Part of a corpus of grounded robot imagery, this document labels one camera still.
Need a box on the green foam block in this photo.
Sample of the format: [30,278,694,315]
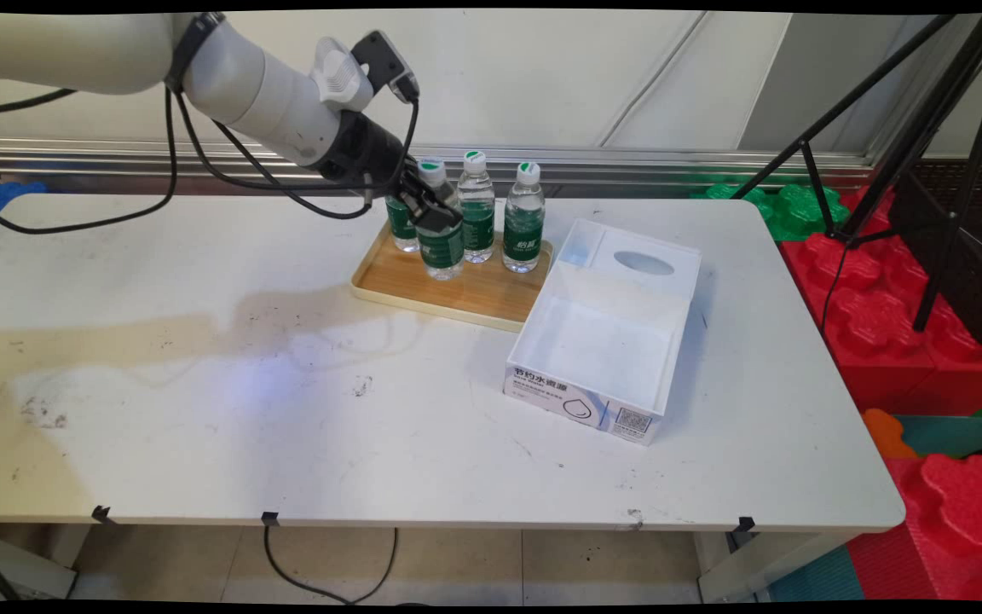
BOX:
[689,181,850,242]

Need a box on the black tripod stand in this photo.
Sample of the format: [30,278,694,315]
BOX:
[730,13,982,335]

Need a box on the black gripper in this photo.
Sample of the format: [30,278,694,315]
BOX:
[318,111,464,234]

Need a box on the wooden tray with cream rim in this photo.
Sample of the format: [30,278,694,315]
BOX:
[349,219,554,333]

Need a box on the blue foam block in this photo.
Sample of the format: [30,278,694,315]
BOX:
[0,181,49,240]

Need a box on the large red foam block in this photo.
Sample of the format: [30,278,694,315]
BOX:
[777,183,982,416]

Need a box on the red foam puzzle mat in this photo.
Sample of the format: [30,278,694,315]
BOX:
[845,452,982,603]

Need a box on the white ribbed camera mount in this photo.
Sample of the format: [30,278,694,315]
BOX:
[311,38,374,113]

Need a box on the silver metal wall rail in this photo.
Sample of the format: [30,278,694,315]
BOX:
[0,138,877,185]

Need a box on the green label water bottle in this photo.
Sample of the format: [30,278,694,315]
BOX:
[503,161,546,274]
[415,158,466,281]
[384,194,421,253]
[457,151,497,264]

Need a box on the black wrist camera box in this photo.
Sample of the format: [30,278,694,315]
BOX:
[350,30,420,106]

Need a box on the white table leg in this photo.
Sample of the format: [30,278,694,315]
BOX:
[696,530,852,605]
[0,524,93,600]

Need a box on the black crate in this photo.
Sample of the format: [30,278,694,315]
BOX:
[887,162,982,355]

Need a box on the orange foam piece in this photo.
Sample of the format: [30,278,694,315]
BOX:
[862,408,919,460]

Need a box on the white open cardboard box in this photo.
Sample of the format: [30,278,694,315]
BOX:
[502,217,703,446]

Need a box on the teal foam mat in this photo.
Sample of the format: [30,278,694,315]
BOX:
[892,414,982,462]

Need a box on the thin black camera cable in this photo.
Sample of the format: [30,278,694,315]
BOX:
[176,77,422,222]

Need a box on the black floor cable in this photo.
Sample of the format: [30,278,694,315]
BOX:
[263,524,399,605]

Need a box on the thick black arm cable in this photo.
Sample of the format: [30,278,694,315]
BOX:
[0,84,182,236]

